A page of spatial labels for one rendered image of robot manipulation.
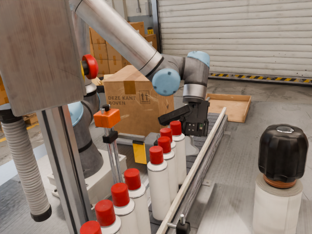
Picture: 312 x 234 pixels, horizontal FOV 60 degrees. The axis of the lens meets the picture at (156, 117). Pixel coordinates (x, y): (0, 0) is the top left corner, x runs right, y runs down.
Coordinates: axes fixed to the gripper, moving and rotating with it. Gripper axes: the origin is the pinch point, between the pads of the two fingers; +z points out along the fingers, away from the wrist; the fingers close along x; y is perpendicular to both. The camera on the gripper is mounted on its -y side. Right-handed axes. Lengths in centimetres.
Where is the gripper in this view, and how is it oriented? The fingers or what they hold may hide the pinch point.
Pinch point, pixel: (179, 159)
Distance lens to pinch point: 88.1
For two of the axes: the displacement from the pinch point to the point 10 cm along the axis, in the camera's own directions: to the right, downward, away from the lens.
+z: -1.3, 9.9, -0.8
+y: 9.1, 0.9, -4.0
